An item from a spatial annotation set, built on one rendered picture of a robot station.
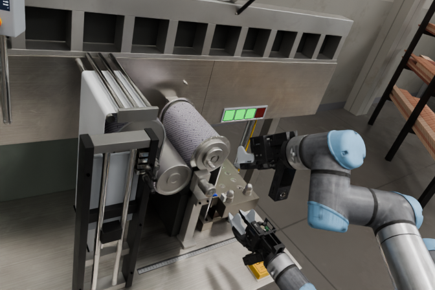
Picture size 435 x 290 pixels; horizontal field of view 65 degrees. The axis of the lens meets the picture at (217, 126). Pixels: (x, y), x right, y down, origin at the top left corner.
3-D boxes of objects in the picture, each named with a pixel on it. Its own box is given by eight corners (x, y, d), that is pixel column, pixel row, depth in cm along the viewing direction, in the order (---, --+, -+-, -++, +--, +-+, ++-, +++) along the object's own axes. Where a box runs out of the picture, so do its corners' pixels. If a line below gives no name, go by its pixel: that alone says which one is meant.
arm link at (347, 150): (341, 168, 61) (344, 122, 63) (296, 169, 70) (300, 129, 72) (368, 176, 65) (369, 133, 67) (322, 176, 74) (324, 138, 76)
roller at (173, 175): (153, 198, 106) (160, 168, 101) (127, 150, 124) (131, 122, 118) (188, 191, 113) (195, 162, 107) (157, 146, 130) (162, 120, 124)
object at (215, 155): (226, 160, 112) (207, 172, 110) (223, 156, 114) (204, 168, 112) (221, 145, 107) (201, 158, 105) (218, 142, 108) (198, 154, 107)
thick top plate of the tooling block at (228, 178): (221, 218, 127) (226, 206, 124) (176, 154, 154) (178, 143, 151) (255, 208, 135) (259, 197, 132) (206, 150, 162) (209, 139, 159)
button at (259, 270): (257, 279, 116) (259, 275, 115) (246, 263, 121) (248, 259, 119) (272, 273, 120) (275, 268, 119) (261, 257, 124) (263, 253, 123)
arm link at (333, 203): (373, 237, 62) (375, 177, 65) (316, 228, 61) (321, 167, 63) (349, 234, 70) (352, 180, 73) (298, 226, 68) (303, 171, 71)
